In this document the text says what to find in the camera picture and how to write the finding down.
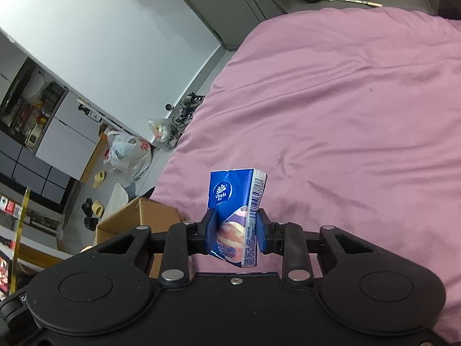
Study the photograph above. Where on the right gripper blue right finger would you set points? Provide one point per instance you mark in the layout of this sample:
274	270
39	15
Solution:
262	230

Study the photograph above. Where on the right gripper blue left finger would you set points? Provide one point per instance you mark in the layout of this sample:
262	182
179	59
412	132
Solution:
211	225

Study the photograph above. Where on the blue tissue pack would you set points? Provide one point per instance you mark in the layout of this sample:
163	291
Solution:
236	195

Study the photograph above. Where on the cardboard box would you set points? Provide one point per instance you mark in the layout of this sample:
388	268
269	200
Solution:
133	257

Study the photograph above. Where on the white towel on floor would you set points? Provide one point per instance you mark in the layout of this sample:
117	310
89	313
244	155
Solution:
118	199

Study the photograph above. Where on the large white plastic bag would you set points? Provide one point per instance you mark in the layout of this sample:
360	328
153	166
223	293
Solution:
127	154

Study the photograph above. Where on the small clear trash bag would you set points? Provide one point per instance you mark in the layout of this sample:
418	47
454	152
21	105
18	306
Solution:
165	133

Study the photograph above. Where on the yellow slipper near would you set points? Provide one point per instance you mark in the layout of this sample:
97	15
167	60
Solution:
97	209

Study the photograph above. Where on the yellow slipper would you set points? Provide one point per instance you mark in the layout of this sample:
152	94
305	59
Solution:
97	209
99	178

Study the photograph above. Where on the black slipper pair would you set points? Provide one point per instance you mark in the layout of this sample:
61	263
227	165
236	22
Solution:
90	222

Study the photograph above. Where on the yellow slipper far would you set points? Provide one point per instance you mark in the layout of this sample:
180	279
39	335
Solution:
99	178

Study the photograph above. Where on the grey sneaker pair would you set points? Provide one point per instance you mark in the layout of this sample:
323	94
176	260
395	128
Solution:
188	105

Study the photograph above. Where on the pink bed sheet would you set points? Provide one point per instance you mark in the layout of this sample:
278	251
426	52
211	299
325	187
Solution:
354	115

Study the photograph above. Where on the white kitchen cabinet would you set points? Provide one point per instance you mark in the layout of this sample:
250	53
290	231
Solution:
71	137

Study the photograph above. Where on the white round table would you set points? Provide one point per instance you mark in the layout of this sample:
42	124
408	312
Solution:
19	211

